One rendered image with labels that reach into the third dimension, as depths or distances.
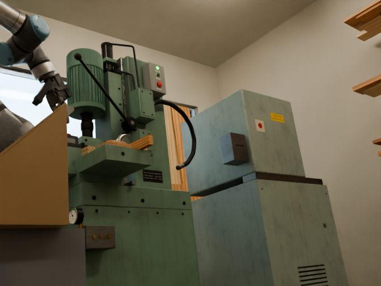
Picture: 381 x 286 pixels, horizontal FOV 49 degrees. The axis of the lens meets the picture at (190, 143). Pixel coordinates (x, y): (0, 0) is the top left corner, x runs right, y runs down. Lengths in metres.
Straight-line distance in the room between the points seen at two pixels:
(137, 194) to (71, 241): 0.74
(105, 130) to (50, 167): 1.00
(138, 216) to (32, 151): 0.81
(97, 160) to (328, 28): 2.88
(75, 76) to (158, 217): 0.76
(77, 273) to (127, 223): 0.67
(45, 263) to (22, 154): 0.26
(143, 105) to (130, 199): 0.48
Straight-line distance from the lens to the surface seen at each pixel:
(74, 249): 1.10
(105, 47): 2.27
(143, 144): 1.62
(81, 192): 1.65
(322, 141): 3.80
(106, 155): 1.54
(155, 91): 2.14
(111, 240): 1.59
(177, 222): 1.91
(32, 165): 1.05
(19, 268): 1.05
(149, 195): 1.84
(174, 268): 1.86
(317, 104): 3.89
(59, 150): 1.09
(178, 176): 3.86
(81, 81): 2.03
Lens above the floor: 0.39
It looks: 18 degrees up
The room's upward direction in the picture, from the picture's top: 7 degrees counter-clockwise
